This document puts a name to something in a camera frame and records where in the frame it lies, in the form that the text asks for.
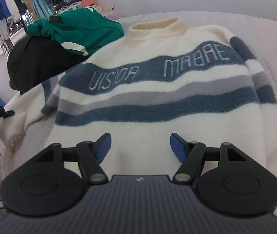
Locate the black garment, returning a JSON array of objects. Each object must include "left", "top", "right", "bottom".
[{"left": 7, "top": 36, "right": 90, "bottom": 95}]

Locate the pale pink cloth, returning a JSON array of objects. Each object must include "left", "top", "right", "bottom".
[{"left": 102, "top": 2, "right": 116, "bottom": 20}]

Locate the striped grey garment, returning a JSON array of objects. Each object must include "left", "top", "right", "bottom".
[{"left": 0, "top": 38, "right": 15, "bottom": 58}]

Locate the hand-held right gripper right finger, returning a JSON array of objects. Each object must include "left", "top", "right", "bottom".
[{"left": 170, "top": 133, "right": 248, "bottom": 185}]

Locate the coral box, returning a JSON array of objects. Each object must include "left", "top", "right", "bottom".
[{"left": 80, "top": 0, "right": 97, "bottom": 8}]

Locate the cream striped sweater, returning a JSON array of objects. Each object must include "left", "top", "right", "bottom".
[{"left": 0, "top": 17, "right": 277, "bottom": 222}]

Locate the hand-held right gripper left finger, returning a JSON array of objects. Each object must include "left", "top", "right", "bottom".
[{"left": 35, "top": 133, "right": 112, "bottom": 184}]

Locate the green garment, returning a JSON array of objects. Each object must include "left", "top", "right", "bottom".
[{"left": 27, "top": 8, "right": 125, "bottom": 57}]

